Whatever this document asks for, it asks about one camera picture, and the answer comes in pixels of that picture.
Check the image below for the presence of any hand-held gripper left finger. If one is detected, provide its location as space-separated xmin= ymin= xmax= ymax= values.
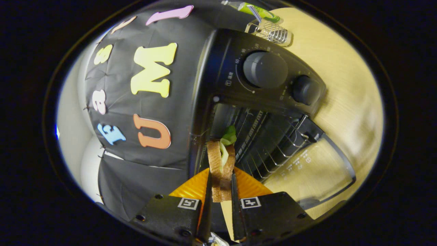
xmin=129 ymin=167 xmax=213 ymax=245

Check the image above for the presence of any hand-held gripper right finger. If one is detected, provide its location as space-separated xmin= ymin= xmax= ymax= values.
xmin=230 ymin=167 xmax=314 ymax=241

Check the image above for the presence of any lettuce sandwich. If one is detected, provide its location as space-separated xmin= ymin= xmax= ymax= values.
xmin=206 ymin=125 xmax=237 ymax=203

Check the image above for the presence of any black toaster oven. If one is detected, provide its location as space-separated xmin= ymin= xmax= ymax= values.
xmin=189 ymin=28 xmax=356 ymax=210

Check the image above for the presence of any black backdrop cloth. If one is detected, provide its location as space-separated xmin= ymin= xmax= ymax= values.
xmin=84 ymin=0 xmax=246 ymax=222

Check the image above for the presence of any green plastic bottle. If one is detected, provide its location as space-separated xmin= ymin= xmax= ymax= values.
xmin=221 ymin=0 xmax=281 ymax=24

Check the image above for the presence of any metal wire rack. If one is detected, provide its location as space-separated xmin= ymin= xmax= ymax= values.
xmin=245 ymin=19 xmax=293 ymax=47

